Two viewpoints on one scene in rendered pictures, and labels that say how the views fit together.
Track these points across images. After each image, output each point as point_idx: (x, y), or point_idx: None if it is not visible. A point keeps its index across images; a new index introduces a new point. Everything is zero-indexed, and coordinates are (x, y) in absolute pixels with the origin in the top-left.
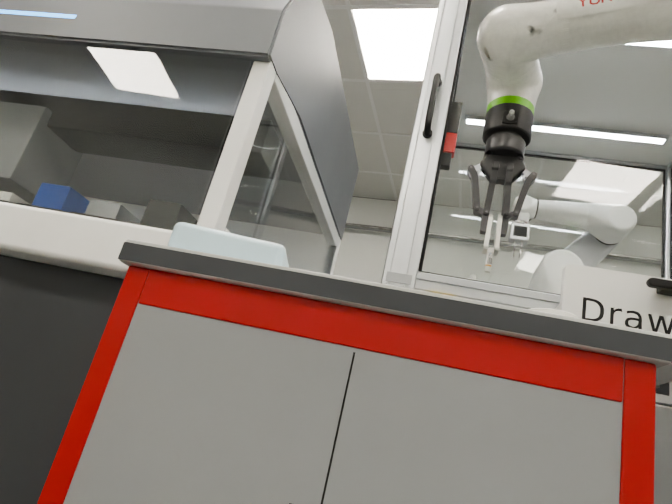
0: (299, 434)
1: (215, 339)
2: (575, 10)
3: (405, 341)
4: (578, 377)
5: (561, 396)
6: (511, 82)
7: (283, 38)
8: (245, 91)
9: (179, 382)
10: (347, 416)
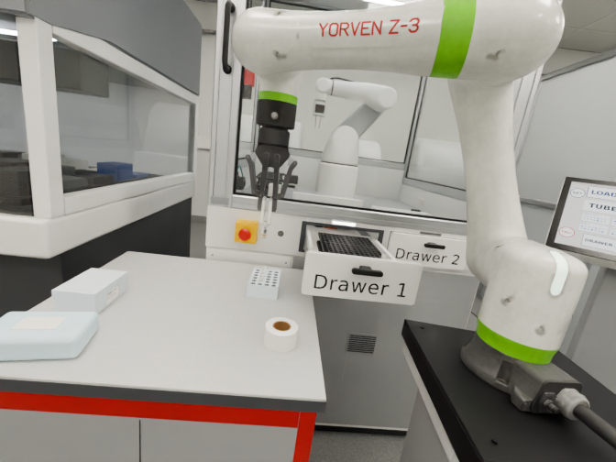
0: (117, 461)
1: (41, 422)
2: (315, 39)
3: (170, 412)
4: (274, 420)
5: (265, 428)
6: (273, 81)
7: None
8: (21, 60)
9: (27, 446)
10: (144, 450)
